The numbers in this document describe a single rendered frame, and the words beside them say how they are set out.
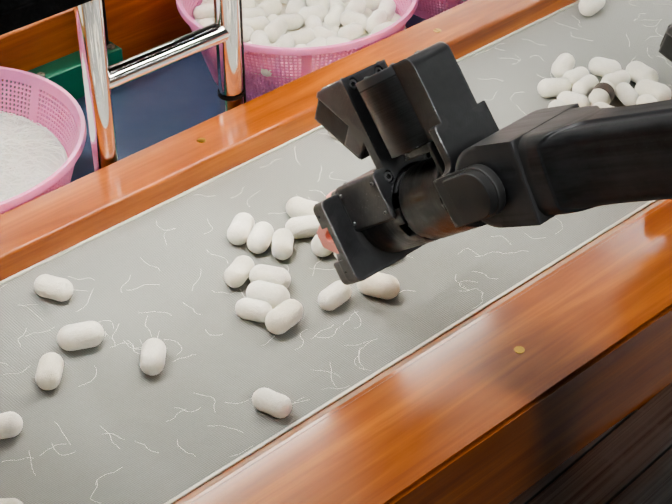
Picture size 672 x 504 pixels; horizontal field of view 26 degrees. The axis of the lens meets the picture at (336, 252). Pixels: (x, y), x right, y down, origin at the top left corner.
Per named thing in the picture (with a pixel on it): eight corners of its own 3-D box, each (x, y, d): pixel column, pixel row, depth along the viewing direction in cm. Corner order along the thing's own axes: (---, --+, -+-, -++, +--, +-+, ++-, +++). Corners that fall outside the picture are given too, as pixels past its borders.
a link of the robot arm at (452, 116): (321, 100, 101) (419, 50, 91) (408, 57, 105) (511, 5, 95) (394, 249, 102) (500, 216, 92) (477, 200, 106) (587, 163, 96)
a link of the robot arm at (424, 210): (369, 168, 103) (424, 145, 97) (426, 137, 106) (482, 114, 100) (412, 254, 104) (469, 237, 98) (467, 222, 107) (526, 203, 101)
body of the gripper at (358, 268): (306, 207, 107) (359, 186, 101) (405, 155, 113) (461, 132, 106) (345, 286, 108) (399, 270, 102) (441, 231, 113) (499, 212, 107)
